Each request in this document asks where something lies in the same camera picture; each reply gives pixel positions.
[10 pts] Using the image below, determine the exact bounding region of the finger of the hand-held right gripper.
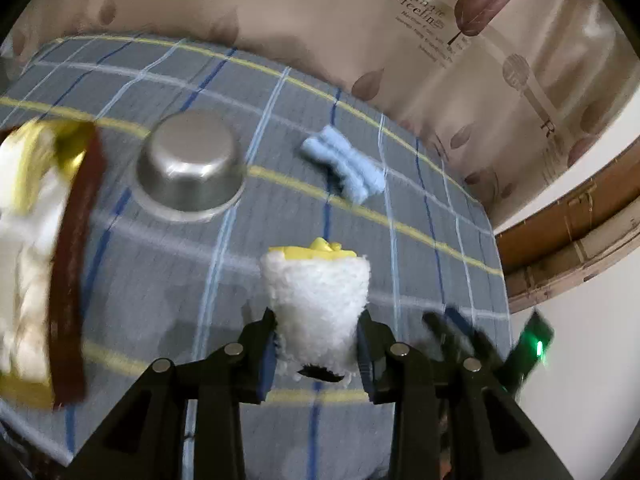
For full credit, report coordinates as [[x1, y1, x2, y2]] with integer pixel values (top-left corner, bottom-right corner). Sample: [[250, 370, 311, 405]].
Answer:
[[422, 311, 471, 361], [445, 305, 505, 373]]

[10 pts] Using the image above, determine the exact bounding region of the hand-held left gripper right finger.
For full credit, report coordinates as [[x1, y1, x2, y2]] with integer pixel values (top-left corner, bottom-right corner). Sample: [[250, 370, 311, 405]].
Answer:
[[356, 310, 576, 480]]

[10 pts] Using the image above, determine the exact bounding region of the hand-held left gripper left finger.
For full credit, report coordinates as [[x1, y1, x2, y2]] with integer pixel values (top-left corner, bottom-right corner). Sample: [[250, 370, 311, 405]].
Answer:
[[62, 307, 278, 480]]

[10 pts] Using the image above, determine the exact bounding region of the white fluffy sponge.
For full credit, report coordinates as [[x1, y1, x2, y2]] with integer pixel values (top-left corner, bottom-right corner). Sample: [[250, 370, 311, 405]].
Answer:
[[259, 237, 372, 383]]

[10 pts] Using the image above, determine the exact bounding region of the gold rectangular box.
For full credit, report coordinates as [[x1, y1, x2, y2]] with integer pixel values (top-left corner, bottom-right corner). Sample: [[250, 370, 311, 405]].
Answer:
[[0, 120, 108, 411]]

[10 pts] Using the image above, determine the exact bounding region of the white cloth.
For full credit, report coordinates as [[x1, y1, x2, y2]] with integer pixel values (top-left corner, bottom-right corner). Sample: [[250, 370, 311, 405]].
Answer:
[[0, 130, 68, 261]]

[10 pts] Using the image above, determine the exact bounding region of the brown wooden board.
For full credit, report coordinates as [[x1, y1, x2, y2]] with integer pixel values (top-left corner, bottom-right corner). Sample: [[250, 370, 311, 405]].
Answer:
[[494, 152, 640, 316]]

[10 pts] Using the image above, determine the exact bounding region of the grey plaid bed sheet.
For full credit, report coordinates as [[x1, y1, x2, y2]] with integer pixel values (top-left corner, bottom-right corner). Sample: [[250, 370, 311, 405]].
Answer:
[[0, 34, 513, 480]]

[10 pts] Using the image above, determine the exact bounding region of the light blue chenille cloth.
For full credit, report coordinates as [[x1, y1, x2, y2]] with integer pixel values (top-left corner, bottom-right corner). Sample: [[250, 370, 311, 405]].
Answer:
[[300, 125, 386, 206]]

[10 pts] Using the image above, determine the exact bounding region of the stainless steel bowl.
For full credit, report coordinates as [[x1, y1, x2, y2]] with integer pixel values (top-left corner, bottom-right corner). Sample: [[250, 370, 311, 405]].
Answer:
[[131, 110, 248, 221]]

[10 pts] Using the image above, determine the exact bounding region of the beige leaf print curtain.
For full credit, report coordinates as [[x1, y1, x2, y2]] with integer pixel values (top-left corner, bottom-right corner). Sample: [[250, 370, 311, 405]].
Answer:
[[0, 0, 640, 221]]

